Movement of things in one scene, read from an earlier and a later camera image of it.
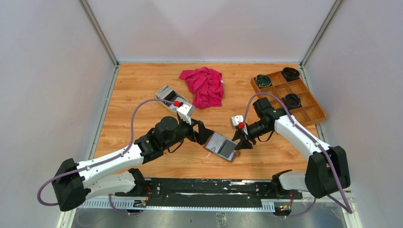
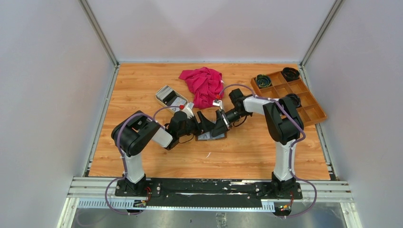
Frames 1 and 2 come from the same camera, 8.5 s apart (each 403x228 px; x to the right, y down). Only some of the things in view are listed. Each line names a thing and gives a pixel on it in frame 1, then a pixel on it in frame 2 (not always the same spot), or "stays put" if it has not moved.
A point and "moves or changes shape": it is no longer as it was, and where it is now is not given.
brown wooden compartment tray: [309, 110] stays put
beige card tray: [170, 98] stays put
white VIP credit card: [215, 142] moves or changes shape
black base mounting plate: [175, 191] stays put
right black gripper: [244, 143] → [222, 123]
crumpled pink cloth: [207, 86] stays put
